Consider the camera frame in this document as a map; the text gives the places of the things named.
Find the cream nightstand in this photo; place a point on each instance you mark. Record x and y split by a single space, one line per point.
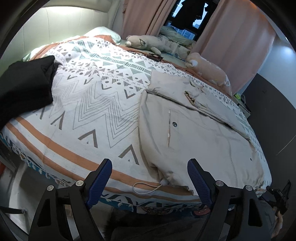
244 107

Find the black cloth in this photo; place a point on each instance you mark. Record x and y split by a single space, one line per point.
25 85

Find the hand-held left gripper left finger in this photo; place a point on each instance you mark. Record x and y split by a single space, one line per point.
99 183

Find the beige jacket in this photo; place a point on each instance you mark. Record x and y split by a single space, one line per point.
196 143

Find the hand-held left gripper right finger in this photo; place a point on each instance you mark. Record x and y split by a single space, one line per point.
198 183

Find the blue printed bed sheet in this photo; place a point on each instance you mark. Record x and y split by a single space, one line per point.
148 209

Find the geometric patterned blanket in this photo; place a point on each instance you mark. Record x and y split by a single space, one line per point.
92 104

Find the grey plush animal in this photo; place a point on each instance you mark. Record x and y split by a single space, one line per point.
143 41

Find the cream padded headboard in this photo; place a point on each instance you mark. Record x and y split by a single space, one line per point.
69 23

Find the peach plush pillow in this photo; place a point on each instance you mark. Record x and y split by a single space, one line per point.
208 67

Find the white pillow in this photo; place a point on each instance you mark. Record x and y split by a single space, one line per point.
101 32

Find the person's right hand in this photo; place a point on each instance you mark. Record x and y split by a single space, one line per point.
280 220

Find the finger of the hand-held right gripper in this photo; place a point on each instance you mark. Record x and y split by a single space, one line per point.
272 191

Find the small green item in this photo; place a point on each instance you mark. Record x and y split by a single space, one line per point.
236 95

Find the dark hanging garment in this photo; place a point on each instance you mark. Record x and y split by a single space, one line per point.
189 14

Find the rust orange bed sheet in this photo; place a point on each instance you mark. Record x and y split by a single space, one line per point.
171 60

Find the pale green pillow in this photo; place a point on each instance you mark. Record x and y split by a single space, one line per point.
175 34

